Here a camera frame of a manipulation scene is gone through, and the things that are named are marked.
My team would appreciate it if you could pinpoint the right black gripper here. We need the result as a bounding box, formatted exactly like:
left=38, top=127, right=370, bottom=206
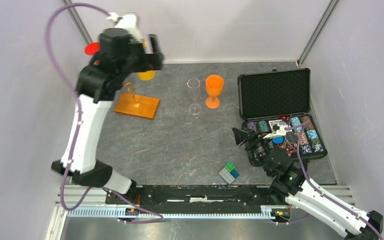
left=231, top=127, right=273, bottom=176

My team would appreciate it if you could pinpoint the clear champagne flute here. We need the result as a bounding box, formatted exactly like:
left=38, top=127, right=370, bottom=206
left=187, top=78, right=202, bottom=116

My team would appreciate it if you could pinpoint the orange plastic wine glass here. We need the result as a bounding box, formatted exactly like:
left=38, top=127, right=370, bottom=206
left=205, top=75, right=224, bottom=109

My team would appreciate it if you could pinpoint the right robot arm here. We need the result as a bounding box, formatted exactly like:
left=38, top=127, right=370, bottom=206
left=232, top=124, right=384, bottom=240

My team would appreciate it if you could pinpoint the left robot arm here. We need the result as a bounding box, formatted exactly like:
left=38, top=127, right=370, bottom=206
left=51, top=27, right=165, bottom=204

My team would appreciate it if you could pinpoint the yellow plastic wine glass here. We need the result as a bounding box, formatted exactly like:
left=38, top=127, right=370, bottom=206
left=137, top=70, right=156, bottom=81

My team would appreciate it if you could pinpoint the red plastic wine glass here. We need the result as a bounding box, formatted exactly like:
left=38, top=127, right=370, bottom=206
left=84, top=41, right=101, bottom=65

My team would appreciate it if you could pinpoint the blue round dealer chip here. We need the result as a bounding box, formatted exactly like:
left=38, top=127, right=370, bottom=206
left=272, top=136, right=284, bottom=145

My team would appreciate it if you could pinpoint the toy brick block stack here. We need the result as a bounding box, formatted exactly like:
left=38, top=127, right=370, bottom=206
left=218, top=162, right=240, bottom=185

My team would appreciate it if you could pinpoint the black poker chip case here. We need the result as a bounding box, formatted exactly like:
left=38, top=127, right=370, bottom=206
left=237, top=68, right=328, bottom=162

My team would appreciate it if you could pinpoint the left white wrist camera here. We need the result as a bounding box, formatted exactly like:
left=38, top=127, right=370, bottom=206
left=106, top=12, right=143, bottom=42

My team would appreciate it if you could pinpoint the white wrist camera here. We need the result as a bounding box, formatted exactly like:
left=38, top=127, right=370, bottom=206
left=263, top=124, right=293, bottom=139
left=106, top=12, right=143, bottom=42

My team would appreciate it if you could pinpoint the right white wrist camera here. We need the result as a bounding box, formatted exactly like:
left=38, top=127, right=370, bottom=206
left=263, top=124, right=293, bottom=139

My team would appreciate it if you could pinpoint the gold wire glass rack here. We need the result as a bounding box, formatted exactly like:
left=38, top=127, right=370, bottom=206
left=113, top=82, right=161, bottom=120

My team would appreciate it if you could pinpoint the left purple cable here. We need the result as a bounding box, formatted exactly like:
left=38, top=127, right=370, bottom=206
left=44, top=2, right=164, bottom=225

